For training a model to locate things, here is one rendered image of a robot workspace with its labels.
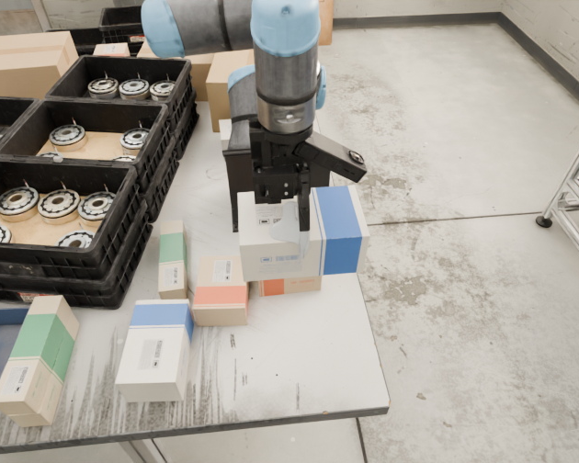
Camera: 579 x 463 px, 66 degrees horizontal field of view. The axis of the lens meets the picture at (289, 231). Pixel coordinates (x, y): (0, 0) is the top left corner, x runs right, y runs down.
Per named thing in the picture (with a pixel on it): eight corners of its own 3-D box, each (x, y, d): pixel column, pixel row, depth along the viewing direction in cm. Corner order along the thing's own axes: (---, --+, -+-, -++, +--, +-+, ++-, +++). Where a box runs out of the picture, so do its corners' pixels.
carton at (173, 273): (164, 237, 128) (160, 222, 124) (186, 234, 129) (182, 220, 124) (163, 306, 112) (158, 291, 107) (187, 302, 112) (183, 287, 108)
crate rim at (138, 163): (170, 110, 136) (168, 103, 134) (139, 172, 116) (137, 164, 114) (44, 105, 139) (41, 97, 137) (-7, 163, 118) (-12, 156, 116)
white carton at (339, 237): (349, 221, 83) (354, 185, 76) (363, 272, 74) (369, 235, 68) (241, 229, 81) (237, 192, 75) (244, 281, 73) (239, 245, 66)
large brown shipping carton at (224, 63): (226, 79, 192) (221, 32, 177) (296, 81, 191) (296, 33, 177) (212, 132, 164) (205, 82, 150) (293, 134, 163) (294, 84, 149)
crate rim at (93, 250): (139, 172, 116) (137, 164, 114) (95, 260, 95) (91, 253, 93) (-7, 163, 118) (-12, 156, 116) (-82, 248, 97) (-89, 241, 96)
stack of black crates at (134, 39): (185, 72, 313) (173, 3, 279) (182, 96, 290) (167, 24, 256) (123, 74, 310) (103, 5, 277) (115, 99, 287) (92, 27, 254)
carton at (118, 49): (102, 62, 187) (96, 44, 181) (131, 60, 188) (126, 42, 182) (96, 80, 176) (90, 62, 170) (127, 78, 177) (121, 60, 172)
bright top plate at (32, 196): (45, 189, 119) (44, 187, 118) (27, 215, 112) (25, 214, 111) (9, 186, 119) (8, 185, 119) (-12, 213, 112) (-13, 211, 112)
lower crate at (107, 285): (156, 227, 131) (147, 197, 122) (121, 313, 110) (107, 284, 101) (26, 219, 133) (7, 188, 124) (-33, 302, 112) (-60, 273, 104)
